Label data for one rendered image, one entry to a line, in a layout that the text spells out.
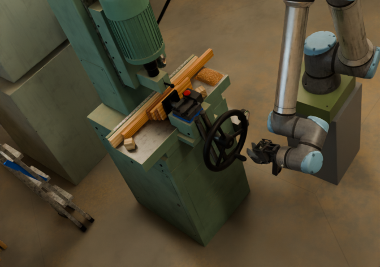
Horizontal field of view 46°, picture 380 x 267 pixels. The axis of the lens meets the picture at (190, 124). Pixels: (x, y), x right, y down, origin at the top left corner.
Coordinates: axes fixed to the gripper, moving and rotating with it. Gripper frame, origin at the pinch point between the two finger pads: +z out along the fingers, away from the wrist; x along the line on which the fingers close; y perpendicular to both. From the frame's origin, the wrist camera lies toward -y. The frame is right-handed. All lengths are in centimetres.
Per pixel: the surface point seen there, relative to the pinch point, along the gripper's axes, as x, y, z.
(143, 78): 9, 48, 30
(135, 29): 10, 73, 9
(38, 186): 65, 16, 100
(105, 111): 20, 34, 67
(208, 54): -27, 35, 29
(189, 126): 15.2, 28.7, 5.5
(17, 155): 63, 39, 93
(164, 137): 22.1, 27.1, 17.2
